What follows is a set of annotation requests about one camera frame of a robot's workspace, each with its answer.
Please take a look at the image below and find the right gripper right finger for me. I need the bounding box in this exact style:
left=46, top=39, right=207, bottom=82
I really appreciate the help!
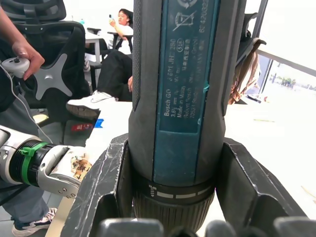
left=215, top=137, right=310, bottom=227

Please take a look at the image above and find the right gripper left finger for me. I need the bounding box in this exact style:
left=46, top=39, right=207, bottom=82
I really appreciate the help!
left=60, top=133, right=135, bottom=237

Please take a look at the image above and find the black teal electric screwdriver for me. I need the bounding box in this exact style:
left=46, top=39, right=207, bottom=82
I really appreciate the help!
left=128, top=0, right=248, bottom=234

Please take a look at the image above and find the white handheld controller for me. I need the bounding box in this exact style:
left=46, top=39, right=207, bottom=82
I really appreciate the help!
left=0, top=57, right=31, bottom=79

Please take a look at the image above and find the standing person's hand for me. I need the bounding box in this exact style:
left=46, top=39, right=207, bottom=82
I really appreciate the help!
left=11, top=40, right=46, bottom=81

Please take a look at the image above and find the large paper table cover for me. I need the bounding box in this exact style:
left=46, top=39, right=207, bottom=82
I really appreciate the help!
left=45, top=101, right=316, bottom=237

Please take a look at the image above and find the red packet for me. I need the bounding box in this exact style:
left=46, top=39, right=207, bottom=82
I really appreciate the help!
left=71, top=123, right=95, bottom=132

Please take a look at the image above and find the black white sneaker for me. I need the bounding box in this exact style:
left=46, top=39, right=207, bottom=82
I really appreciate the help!
left=11, top=207, right=58, bottom=237

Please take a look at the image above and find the hanging brown garment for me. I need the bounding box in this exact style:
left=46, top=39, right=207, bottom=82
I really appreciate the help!
left=228, top=39, right=262, bottom=106

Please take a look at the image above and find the seated person white shirt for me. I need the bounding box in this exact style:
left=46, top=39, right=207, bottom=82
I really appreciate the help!
left=66, top=8, right=135, bottom=119

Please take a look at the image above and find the black office chair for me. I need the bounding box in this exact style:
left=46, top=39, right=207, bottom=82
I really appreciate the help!
left=0, top=0, right=91, bottom=124

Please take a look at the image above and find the white office desk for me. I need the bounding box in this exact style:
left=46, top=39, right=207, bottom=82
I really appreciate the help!
left=84, top=31, right=110, bottom=65

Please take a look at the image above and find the hanging black bag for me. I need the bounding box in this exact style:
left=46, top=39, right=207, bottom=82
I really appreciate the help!
left=236, top=12, right=268, bottom=68

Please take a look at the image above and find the green cable tie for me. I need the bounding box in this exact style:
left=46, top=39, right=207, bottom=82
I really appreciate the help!
left=18, top=141, right=52, bottom=186

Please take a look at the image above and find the white controller cable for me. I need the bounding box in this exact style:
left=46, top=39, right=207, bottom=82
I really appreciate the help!
left=0, top=63, right=54, bottom=144

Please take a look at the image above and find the window frame rail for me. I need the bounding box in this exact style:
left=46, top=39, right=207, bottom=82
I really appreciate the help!
left=256, top=47, right=316, bottom=78

